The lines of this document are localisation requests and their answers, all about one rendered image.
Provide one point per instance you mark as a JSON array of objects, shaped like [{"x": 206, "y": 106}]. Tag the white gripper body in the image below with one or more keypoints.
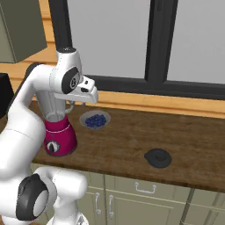
[{"x": 88, "y": 95}]

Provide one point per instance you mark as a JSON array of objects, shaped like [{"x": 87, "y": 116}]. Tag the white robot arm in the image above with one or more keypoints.
[{"x": 20, "y": 137}]

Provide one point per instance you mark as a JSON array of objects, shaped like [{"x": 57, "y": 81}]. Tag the magenta blender with clear jar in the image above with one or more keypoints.
[{"x": 62, "y": 136}]

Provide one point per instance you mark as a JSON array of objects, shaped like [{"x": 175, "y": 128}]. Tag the black blender lid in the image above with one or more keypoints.
[{"x": 158, "y": 158}]

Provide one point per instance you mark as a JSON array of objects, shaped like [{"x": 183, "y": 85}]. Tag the grey bowl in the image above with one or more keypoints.
[{"x": 85, "y": 116}]

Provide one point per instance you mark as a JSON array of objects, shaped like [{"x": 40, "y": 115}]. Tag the blueberries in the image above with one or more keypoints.
[{"x": 95, "y": 120}]

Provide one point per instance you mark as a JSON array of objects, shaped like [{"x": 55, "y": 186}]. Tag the black appliance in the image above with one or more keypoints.
[{"x": 4, "y": 93}]

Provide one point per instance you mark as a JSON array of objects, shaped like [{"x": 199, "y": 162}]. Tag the olive drawer front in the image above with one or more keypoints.
[
  {"x": 209, "y": 197},
  {"x": 95, "y": 178},
  {"x": 167, "y": 190}
]

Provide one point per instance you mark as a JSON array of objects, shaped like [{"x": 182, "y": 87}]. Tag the olive cupboard door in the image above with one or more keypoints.
[
  {"x": 140, "y": 211},
  {"x": 205, "y": 216},
  {"x": 91, "y": 211}
]

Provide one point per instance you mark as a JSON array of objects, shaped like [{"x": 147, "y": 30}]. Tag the black window frame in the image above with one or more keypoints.
[{"x": 159, "y": 44}]

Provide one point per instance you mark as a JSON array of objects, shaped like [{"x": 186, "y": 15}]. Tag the olive wall cupboard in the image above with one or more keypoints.
[{"x": 20, "y": 26}]

